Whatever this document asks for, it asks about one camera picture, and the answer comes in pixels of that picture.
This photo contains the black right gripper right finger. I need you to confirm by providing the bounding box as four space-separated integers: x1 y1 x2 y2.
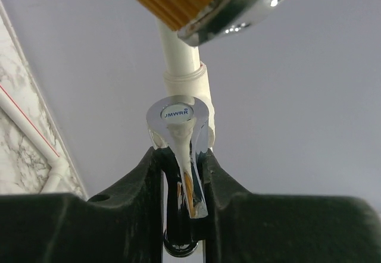
203 152 380 262

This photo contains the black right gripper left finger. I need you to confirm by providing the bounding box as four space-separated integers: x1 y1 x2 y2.
1 149 163 262

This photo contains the chrome metal faucet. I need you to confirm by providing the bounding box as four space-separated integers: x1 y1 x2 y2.
146 95 209 258

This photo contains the white PVC pipe frame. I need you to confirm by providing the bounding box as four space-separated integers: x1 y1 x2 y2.
1 18 215 196

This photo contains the orange plastic faucet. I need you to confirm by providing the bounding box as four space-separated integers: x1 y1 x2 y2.
137 0 285 46

